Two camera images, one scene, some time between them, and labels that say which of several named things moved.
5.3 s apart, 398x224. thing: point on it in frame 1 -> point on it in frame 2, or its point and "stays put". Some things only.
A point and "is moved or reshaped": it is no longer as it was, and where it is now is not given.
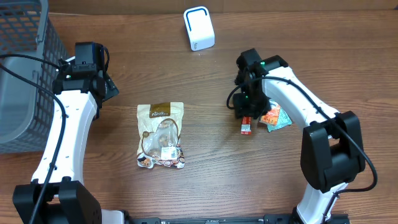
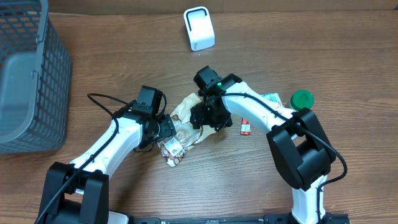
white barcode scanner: x=199 y=28 stays put
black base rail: x=279 y=218 stays put
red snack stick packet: x=246 y=125 stays put
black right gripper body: x=255 y=104 -> x=209 y=115
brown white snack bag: x=159 y=135 is moved or reshaped
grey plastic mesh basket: x=32 y=48 stays put
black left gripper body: x=111 y=89 -> x=162 y=127
